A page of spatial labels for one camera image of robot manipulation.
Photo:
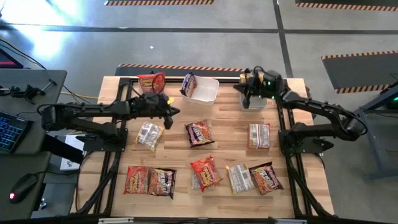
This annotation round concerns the yellow tag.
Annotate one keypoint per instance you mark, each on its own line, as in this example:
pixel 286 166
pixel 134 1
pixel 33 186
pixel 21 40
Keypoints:
pixel 170 100

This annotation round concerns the backlit black keyboard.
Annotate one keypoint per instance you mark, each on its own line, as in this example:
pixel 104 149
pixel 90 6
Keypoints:
pixel 12 132

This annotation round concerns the black computer mouse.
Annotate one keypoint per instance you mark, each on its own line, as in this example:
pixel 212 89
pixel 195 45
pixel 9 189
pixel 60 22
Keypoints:
pixel 23 188

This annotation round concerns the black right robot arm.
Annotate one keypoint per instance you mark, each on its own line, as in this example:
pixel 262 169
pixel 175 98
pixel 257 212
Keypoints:
pixel 317 107

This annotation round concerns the white plastic bin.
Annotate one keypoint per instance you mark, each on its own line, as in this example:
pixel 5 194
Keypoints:
pixel 208 91

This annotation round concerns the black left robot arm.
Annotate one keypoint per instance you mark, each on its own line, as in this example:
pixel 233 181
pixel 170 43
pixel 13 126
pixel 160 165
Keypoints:
pixel 93 109

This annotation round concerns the black device green light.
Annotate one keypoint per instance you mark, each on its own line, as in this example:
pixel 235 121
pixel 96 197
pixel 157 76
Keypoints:
pixel 393 99

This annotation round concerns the red Maruchan noodle pack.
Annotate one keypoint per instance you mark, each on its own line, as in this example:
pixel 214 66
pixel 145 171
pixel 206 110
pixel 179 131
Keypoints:
pixel 136 180
pixel 146 83
pixel 259 136
pixel 206 172

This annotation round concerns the grey plastic bin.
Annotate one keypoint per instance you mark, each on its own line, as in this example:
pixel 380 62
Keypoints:
pixel 258 104

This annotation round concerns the grey desk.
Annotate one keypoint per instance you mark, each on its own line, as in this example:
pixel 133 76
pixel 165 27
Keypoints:
pixel 49 93

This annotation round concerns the black hazard-striped floor mat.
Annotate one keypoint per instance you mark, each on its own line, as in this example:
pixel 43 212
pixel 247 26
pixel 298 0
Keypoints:
pixel 158 2
pixel 202 70
pixel 357 71
pixel 348 4

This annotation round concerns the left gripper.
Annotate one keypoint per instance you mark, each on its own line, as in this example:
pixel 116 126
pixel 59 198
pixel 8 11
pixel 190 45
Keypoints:
pixel 155 107

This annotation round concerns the clear plastic bin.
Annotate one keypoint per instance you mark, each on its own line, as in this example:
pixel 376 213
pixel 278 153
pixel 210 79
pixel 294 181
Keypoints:
pixel 139 89

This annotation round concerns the white printed paper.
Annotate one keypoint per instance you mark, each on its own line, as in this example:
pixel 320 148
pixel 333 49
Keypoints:
pixel 73 143

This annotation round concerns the black desk clamp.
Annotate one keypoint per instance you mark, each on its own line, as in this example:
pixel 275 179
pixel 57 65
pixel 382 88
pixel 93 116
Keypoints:
pixel 29 92

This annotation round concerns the grey metal stand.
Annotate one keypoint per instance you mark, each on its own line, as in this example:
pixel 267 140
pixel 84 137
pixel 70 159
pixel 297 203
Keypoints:
pixel 371 143

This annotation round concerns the black monitor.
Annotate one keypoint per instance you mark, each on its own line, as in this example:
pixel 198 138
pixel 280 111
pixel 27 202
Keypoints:
pixel 9 60

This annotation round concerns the dark brown Maruchan noodle pack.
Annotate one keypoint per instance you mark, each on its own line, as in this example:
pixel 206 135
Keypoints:
pixel 265 178
pixel 163 183
pixel 199 133
pixel 188 85

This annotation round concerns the silver bracket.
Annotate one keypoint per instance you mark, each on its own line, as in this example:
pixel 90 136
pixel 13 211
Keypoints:
pixel 289 221
pixel 115 221

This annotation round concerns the black aluminium rig frame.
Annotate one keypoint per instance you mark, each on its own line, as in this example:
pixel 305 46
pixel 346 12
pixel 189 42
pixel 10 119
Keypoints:
pixel 123 82

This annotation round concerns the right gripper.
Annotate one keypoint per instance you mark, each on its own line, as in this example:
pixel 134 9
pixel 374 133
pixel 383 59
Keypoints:
pixel 256 88

